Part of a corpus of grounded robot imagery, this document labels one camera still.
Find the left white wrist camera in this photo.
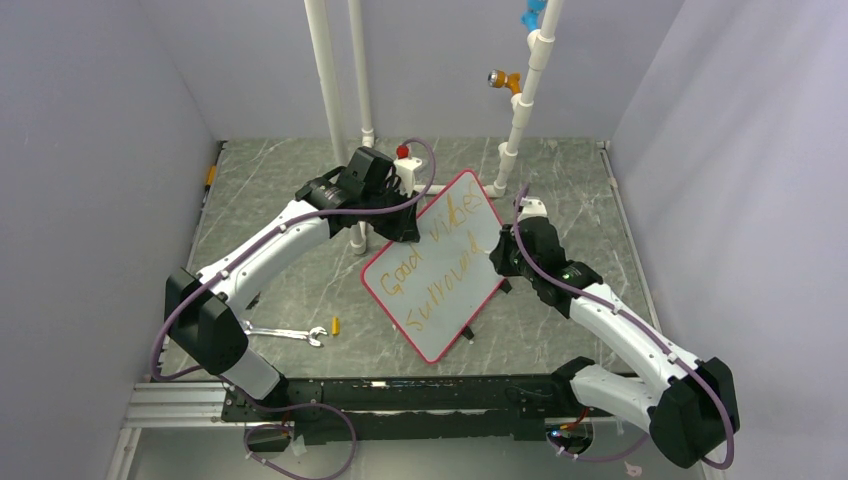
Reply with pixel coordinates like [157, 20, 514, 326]
[393, 145, 423, 196]

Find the orange nozzle fitting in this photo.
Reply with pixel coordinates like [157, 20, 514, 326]
[487, 69, 522, 95]

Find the orange wall clip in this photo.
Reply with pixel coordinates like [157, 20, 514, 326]
[204, 165, 217, 189]

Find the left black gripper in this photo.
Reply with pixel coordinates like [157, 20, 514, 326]
[362, 182, 420, 244]

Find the white PVC pipe frame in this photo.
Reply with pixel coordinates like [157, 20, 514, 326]
[303, 0, 564, 257]

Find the silver open-end wrench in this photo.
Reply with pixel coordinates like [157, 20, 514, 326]
[241, 321, 329, 348]

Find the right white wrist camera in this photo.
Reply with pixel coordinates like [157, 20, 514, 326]
[515, 197, 548, 223]

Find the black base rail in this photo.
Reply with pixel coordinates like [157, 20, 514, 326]
[221, 374, 606, 445]

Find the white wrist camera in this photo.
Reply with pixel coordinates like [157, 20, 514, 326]
[393, 145, 423, 196]
[515, 197, 548, 223]

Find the red-framed whiteboard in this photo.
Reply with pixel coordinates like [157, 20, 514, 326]
[360, 169, 503, 364]

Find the blue pipe fitting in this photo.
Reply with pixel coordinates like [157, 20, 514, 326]
[520, 0, 547, 32]

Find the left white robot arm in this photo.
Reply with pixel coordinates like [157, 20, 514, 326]
[160, 146, 422, 420]

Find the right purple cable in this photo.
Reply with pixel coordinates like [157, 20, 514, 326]
[511, 184, 737, 472]

